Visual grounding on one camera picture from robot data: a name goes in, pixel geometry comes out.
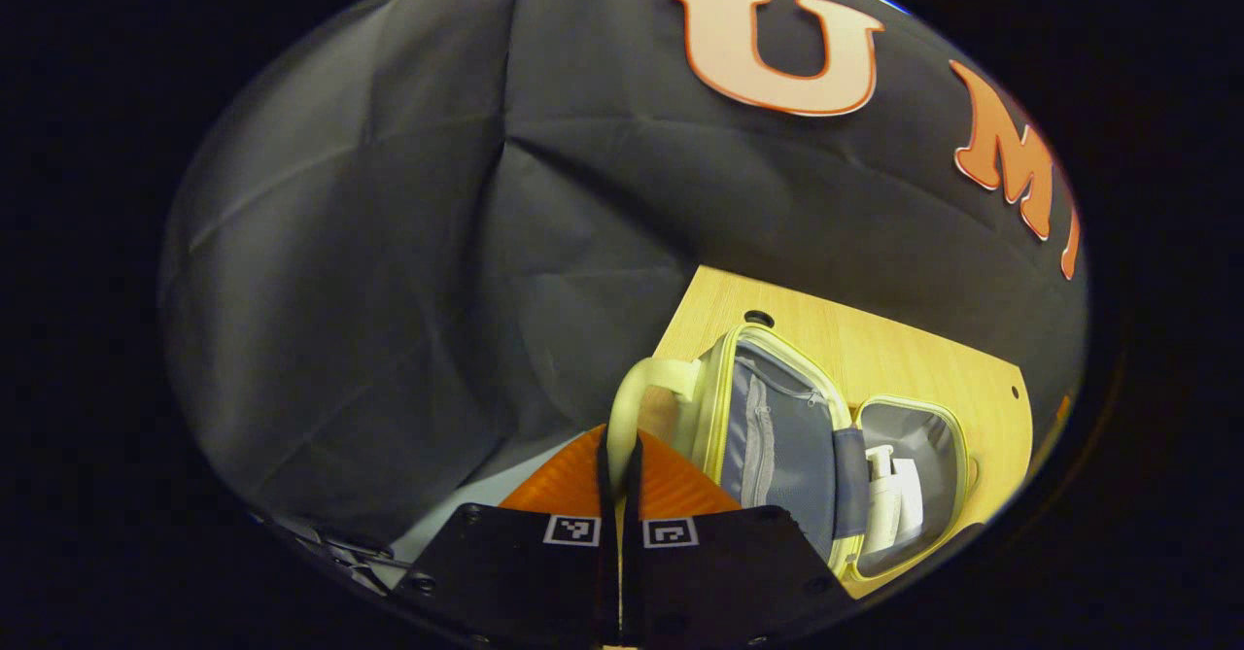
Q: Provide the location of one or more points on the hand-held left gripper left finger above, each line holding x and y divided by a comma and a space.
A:
544, 582

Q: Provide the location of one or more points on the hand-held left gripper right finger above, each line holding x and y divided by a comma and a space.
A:
700, 582

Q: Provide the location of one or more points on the cream yellow suitcase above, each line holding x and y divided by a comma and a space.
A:
787, 446

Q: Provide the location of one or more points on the white pump bottle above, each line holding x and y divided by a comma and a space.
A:
880, 504

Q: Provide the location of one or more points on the white squeeze tube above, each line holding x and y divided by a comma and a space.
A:
911, 504

